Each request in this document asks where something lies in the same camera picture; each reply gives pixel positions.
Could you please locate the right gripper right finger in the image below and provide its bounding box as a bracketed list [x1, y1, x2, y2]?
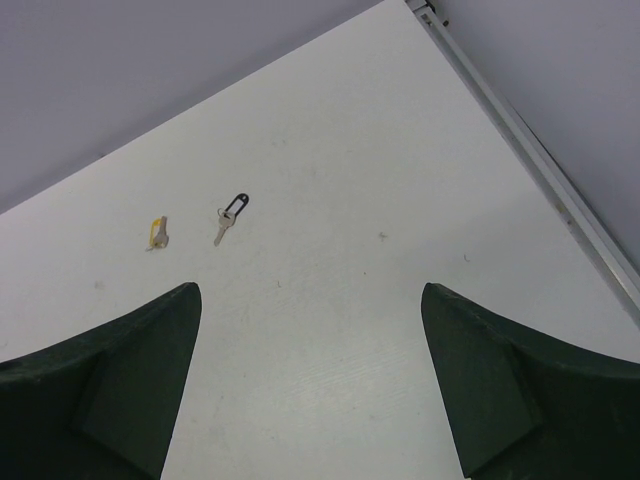
[421, 283, 639, 479]

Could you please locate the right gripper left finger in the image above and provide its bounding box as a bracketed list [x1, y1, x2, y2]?
[1, 282, 201, 479]

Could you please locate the key with black tag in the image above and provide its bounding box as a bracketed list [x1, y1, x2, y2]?
[214, 193, 250, 247]

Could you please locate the table edge aluminium rail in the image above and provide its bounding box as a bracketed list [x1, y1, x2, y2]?
[406, 1, 639, 323]

